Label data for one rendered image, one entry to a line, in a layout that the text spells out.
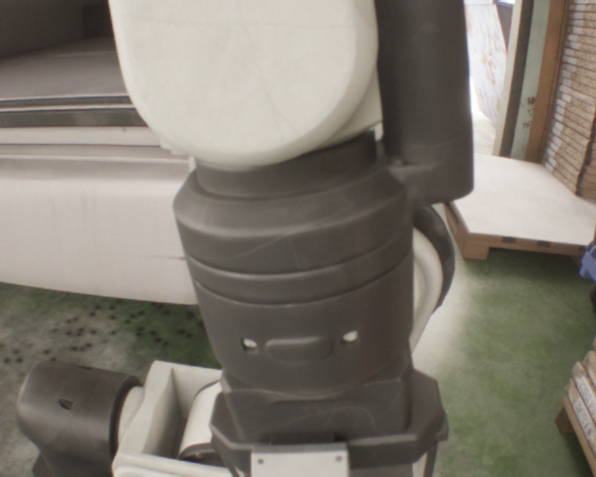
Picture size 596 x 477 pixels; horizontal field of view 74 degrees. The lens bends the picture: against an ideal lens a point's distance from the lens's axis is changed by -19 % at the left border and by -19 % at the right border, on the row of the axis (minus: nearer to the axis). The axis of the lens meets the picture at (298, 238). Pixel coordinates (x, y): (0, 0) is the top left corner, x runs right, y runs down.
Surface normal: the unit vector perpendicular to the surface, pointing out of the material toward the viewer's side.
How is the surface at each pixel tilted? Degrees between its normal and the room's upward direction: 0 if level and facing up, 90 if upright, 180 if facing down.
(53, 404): 36
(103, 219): 85
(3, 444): 0
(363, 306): 84
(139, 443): 0
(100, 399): 19
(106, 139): 90
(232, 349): 96
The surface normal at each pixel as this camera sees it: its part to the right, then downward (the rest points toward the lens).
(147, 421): 0.04, -0.63
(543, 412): 0.07, -0.88
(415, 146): -0.50, 0.46
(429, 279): -0.06, 0.47
